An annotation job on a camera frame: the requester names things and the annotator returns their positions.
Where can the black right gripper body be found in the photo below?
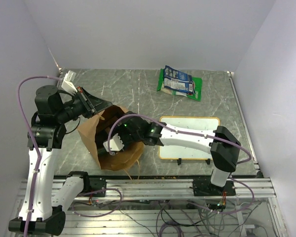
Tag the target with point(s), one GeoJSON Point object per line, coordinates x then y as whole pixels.
{"type": "Point", "coordinates": [127, 137]}

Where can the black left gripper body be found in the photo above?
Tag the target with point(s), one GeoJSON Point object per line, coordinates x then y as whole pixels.
{"type": "Point", "coordinates": [78, 106]}

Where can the brown paper bag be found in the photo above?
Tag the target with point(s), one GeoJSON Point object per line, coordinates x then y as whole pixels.
{"type": "Point", "coordinates": [94, 131]}

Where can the dark blue snack packet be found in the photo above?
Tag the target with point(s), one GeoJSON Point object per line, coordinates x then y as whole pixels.
{"type": "Point", "coordinates": [178, 81]}

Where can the green Chiuba chips bag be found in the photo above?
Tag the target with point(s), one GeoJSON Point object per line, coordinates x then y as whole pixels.
{"type": "Point", "coordinates": [197, 83]}

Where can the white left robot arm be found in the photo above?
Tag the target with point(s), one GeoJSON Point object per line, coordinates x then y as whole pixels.
{"type": "Point", "coordinates": [42, 163]}

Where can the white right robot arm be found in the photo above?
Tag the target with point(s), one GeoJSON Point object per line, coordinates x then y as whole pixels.
{"type": "Point", "coordinates": [219, 143]}

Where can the white dry-erase board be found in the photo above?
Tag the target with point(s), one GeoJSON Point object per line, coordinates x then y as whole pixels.
{"type": "Point", "coordinates": [196, 123]}

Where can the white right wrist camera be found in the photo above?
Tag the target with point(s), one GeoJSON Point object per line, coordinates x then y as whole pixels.
{"type": "Point", "coordinates": [115, 144]}

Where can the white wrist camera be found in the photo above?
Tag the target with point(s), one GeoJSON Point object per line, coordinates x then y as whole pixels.
{"type": "Point", "coordinates": [67, 83]}
{"type": "Point", "coordinates": [115, 144]}

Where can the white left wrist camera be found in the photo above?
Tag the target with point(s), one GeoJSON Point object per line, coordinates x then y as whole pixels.
{"type": "Point", "coordinates": [67, 83]}

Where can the aluminium mounting rail frame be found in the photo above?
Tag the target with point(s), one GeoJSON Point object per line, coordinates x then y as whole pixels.
{"type": "Point", "coordinates": [147, 207]}

